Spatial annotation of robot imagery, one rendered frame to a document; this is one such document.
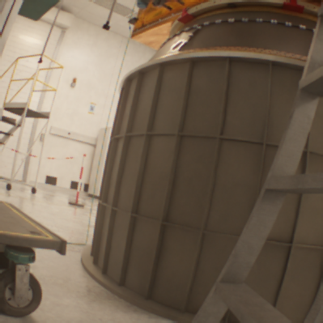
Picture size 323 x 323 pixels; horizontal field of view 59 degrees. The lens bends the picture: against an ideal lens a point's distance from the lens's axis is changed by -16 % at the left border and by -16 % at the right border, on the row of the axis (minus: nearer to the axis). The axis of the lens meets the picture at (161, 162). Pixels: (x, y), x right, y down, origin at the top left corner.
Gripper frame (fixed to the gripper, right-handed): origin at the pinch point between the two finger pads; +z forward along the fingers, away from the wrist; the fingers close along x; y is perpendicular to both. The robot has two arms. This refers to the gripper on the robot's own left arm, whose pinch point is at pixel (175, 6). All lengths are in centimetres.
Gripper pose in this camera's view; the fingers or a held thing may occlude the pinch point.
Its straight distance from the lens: 226.1
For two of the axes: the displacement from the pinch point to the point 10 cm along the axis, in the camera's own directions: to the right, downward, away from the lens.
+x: -6.3, -0.5, 7.8
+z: 7.6, 1.9, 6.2
